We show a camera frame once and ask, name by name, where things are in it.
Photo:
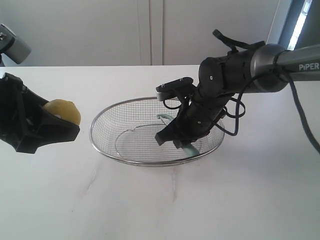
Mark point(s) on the yellow lemon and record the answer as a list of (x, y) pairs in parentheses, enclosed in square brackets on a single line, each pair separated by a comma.
[(64, 109)]

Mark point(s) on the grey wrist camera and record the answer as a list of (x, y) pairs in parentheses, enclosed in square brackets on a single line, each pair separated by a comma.
[(13, 46), (182, 86)]

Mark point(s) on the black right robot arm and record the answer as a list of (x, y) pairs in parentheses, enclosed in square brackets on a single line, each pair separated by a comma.
[(265, 69)]

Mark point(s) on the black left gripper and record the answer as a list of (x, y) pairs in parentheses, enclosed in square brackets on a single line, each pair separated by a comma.
[(15, 97)]

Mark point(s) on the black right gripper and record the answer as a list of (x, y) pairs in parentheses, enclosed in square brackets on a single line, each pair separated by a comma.
[(195, 121)]

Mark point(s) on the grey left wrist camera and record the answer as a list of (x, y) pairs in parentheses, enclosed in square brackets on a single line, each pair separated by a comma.
[(13, 46)]

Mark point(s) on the metal wire mesh basket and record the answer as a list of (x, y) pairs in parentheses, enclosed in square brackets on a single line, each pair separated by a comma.
[(125, 132)]

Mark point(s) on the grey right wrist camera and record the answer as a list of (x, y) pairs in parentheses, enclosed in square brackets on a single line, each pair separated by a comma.
[(182, 86)]

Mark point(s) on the teal handled peeler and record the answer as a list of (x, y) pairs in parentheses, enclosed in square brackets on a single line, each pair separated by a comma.
[(189, 149)]

